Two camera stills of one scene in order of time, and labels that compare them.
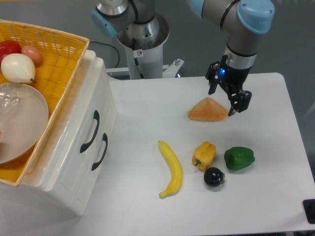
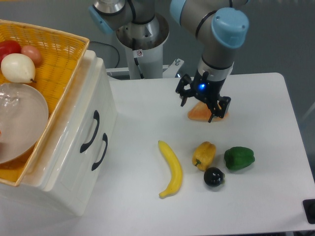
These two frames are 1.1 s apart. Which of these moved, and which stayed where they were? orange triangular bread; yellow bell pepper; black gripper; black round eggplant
Moved: black gripper
Stayed: orange triangular bread; black round eggplant; yellow bell pepper
